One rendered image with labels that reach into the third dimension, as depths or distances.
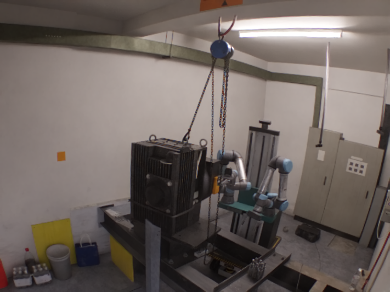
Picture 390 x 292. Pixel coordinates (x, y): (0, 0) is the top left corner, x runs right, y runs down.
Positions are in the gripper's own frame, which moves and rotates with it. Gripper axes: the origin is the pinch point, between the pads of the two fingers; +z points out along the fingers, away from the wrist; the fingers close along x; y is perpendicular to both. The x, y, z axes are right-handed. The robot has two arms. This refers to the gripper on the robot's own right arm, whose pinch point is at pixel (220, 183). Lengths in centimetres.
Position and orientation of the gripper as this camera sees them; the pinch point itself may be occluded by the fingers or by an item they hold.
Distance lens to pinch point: 208.7
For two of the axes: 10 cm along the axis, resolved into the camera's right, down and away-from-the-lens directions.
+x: -8.8, -1.5, 4.6
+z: -4.8, 1.8, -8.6
